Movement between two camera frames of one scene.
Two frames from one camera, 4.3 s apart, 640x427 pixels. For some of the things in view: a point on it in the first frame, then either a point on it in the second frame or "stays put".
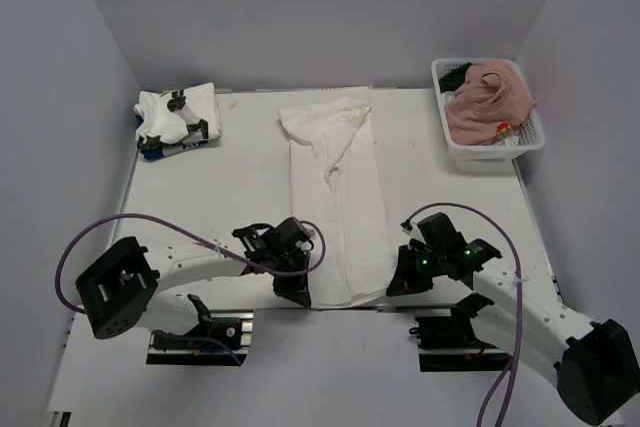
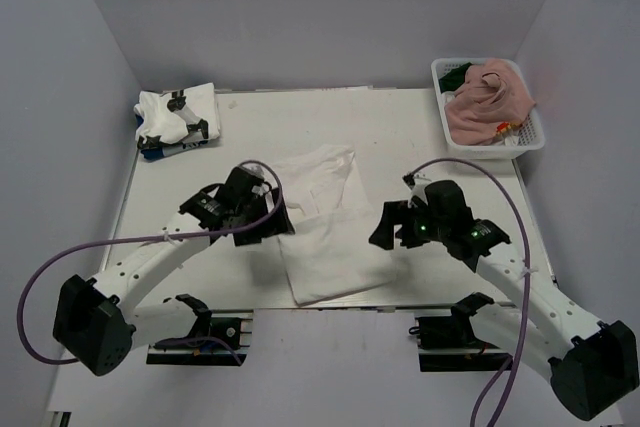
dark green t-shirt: [454, 78] stays put
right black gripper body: [420, 265] → [419, 226]
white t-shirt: [508, 132] stays put
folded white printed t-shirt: [177, 116] stays put
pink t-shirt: [494, 92] stays put
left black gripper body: [292, 262] → [275, 224]
